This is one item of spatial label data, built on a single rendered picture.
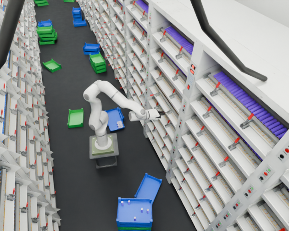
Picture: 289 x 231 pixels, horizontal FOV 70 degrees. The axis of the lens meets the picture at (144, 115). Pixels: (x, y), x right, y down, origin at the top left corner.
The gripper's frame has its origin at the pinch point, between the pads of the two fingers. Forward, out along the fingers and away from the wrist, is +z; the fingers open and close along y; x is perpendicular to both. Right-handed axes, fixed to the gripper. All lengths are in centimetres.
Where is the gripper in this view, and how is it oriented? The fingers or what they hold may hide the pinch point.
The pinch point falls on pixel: (162, 113)
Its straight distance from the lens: 188.6
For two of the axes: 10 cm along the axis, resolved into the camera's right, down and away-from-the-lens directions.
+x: 2.4, -7.3, -6.4
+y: 3.8, 6.8, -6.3
